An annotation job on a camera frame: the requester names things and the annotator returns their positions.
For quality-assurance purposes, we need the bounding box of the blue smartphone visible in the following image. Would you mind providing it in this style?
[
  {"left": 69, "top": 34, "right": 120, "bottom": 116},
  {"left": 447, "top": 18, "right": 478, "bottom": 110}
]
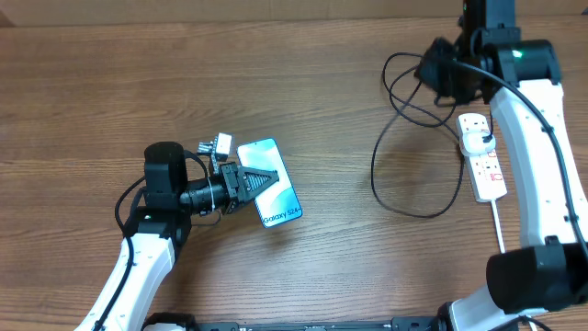
[{"left": 237, "top": 138, "right": 303, "bottom": 228}]

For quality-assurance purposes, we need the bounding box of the black charging cable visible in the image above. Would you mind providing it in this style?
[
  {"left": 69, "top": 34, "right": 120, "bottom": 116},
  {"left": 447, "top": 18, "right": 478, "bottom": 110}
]
[{"left": 369, "top": 51, "right": 495, "bottom": 219}]

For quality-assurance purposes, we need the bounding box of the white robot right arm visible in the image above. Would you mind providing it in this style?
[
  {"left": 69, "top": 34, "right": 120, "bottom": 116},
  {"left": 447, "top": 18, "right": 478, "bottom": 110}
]
[{"left": 415, "top": 0, "right": 587, "bottom": 330}]

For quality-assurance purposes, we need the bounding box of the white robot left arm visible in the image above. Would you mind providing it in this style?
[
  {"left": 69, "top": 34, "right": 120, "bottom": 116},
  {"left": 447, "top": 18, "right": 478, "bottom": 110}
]
[{"left": 78, "top": 134, "right": 289, "bottom": 331}]

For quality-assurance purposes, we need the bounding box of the white charger adapter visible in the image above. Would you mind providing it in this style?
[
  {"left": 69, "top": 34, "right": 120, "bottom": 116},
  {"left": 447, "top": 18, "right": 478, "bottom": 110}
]
[{"left": 460, "top": 131, "right": 496, "bottom": 157}]

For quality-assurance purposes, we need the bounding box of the white power strip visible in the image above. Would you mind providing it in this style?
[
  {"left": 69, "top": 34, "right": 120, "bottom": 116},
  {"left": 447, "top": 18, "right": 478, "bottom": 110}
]
[{"left": 456, "top": 113, "right": 507, "bottom": 202}]

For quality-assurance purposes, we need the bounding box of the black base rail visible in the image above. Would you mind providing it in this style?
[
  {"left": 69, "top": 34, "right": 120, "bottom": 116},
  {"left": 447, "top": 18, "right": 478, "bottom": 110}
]
[{"left": 141, "top": 312, "right": 520, "bottom": 331}]

